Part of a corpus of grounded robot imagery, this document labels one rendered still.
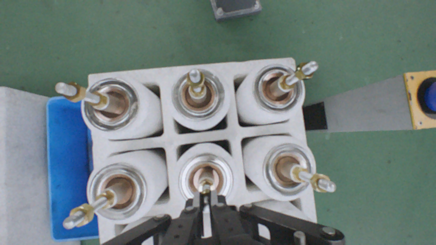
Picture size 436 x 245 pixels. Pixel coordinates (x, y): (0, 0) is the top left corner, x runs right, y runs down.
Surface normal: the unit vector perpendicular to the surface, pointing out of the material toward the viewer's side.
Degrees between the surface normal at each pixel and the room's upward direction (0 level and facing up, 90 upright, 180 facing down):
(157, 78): 0
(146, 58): 0
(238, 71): 0
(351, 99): 90
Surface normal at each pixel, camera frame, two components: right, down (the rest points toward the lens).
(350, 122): -0.99, 0.11
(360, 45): 0.07, -0.07
